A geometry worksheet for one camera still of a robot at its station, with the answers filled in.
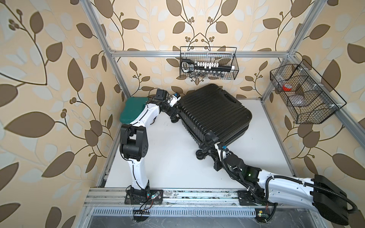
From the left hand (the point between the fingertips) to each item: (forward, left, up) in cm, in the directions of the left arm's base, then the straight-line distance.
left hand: (171, 106), depth 95 cm
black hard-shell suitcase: (-11, -26, +5) cm, 29 cm away
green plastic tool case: (+8, +31, -11) cm, 34 cm away
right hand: (-31, -25, -7) cm, 40 cm away
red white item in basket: (-1, -68, +18) cm, 71 cm away
